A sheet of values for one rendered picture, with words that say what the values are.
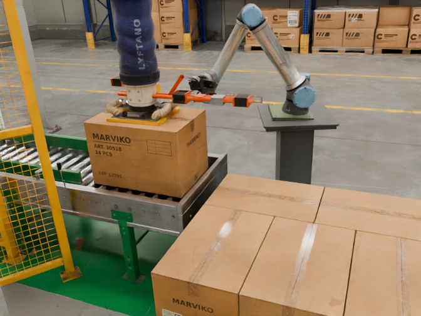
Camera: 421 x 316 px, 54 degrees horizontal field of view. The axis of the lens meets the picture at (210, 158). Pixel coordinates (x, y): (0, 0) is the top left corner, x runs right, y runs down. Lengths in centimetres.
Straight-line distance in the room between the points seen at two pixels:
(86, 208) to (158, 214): 50
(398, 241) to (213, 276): 88
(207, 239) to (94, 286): 95
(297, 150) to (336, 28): 636
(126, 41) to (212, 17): 893
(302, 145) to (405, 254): 127
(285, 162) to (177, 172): 103
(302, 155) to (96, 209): 148
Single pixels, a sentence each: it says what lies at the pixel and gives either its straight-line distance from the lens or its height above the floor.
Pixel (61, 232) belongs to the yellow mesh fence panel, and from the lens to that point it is 266.
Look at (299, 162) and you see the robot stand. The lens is 309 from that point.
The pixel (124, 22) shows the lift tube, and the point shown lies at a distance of 230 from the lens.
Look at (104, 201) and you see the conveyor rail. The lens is 246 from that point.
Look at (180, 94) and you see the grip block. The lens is 230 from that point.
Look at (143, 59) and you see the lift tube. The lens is 232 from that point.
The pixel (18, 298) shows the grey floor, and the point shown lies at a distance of 283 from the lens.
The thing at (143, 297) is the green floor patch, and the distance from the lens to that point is 258.
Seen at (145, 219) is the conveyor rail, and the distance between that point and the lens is 236.
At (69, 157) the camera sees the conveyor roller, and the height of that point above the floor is 54.
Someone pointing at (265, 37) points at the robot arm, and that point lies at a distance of 266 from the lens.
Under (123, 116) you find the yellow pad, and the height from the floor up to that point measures 98.
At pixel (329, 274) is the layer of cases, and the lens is 186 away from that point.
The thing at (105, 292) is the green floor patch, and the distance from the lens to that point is 267.
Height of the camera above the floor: 172
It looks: 24 degrees down
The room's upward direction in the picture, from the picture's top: 3 degrees counter-clockwise
